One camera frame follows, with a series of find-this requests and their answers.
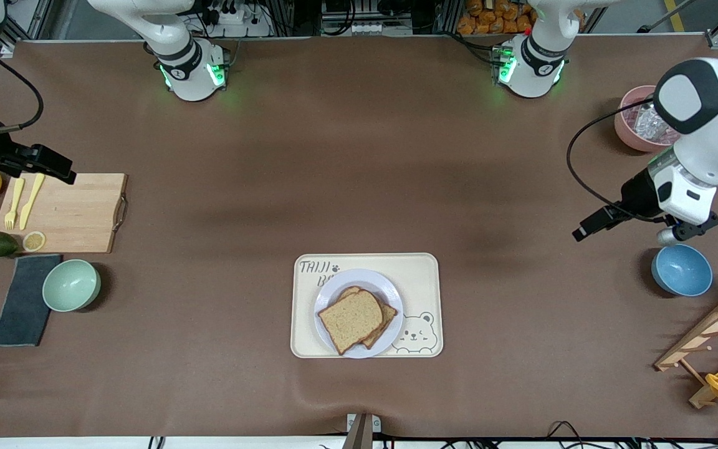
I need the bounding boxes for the white power strip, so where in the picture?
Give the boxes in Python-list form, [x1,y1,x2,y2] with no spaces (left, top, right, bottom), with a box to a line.
[206,5,272,38]
[348,21,414,36]

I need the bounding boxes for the black floor cables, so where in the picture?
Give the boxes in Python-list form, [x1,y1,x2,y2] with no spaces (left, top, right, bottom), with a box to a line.
[546,421,718,449]

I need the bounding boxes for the wooden cutting board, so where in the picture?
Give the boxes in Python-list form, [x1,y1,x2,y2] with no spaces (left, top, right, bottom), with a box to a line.
[0,173,129,254]

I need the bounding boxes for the blue bowl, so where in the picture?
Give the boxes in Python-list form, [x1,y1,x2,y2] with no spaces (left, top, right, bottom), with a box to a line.
[651,243,714,297]

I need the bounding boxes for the yellow plastic knife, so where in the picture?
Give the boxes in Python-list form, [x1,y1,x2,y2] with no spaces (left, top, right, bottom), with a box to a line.
[19,173,46,231]

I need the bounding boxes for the clear ice cubes pile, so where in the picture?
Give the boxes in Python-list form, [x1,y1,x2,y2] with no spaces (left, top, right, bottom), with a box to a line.
[632,102,679,143]

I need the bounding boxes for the wooden drying rack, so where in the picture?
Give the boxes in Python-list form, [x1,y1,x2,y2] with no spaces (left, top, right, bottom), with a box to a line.
[654,288,718,410]

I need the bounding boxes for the yellow plastic fork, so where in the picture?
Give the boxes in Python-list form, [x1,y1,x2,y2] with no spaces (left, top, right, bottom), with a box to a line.
[4,177,26,231]

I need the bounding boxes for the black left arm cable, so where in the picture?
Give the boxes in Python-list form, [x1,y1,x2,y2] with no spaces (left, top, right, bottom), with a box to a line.
[567,99,659,224]

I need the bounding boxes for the mint green bowl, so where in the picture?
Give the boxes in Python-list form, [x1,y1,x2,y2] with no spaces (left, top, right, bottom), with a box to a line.
[42,259,102,312]

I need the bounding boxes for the orange snack bags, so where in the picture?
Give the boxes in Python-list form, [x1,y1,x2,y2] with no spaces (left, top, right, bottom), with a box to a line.
[457,0,534,36]

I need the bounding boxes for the pale lilac round plate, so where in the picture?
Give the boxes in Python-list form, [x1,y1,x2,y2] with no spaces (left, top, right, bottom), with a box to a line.
[314,268,404,359]

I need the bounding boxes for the plain brown bread slice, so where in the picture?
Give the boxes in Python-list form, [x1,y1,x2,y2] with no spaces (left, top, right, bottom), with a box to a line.
[317,289,385,355]

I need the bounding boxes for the grey metal camera mount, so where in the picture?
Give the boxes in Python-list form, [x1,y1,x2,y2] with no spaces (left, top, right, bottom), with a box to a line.
[342,413,382,449]

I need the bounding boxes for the dark grey cloth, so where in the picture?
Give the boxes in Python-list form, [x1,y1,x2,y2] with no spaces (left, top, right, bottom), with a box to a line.
[0,254,62,347]

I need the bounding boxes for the pink bowl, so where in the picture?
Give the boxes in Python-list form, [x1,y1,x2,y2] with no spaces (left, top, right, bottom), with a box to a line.
[614,85,679,153]

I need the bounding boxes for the cream tray with bear print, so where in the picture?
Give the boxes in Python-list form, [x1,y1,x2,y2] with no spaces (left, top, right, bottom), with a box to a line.
[290,253,444,359]

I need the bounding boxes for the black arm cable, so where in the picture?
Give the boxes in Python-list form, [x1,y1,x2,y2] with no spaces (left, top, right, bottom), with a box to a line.
[0,49,44,135]
[567,99,659,224]

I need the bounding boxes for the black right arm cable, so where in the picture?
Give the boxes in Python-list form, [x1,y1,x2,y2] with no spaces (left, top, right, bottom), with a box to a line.
[0,49,44,135]

